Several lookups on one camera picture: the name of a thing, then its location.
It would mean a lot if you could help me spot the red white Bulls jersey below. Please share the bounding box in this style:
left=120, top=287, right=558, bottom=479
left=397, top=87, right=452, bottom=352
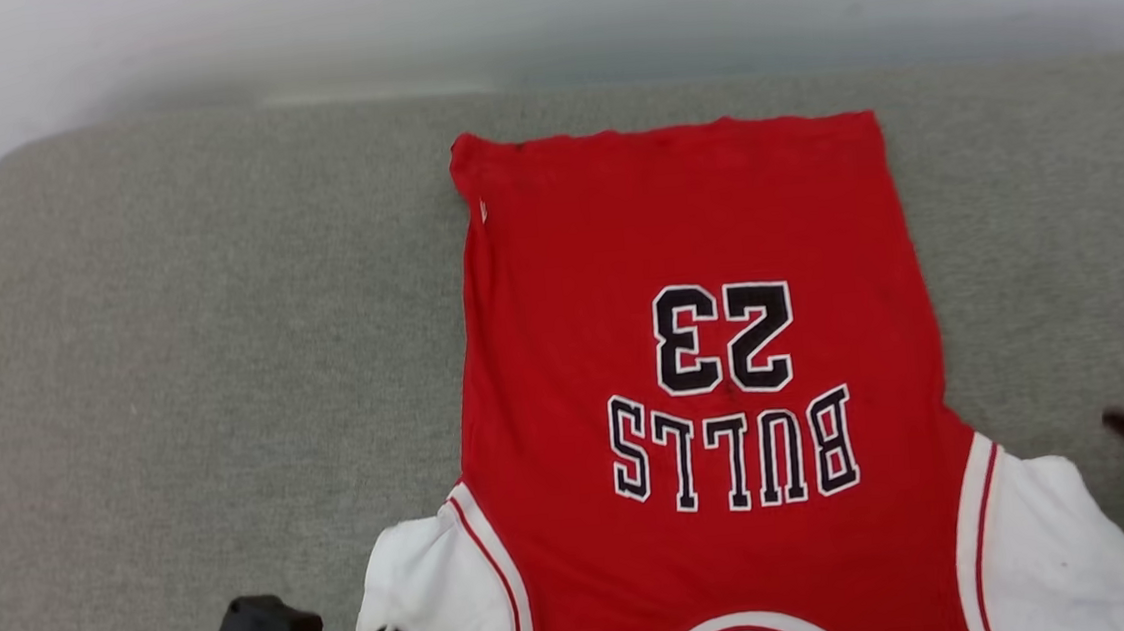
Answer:
left=316, top=81, right=1124, bottom=631

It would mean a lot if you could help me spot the grey fabric sofa seat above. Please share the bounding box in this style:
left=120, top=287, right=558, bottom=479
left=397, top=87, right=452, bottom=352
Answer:
left=0, top=39, right=1124, bottom=631

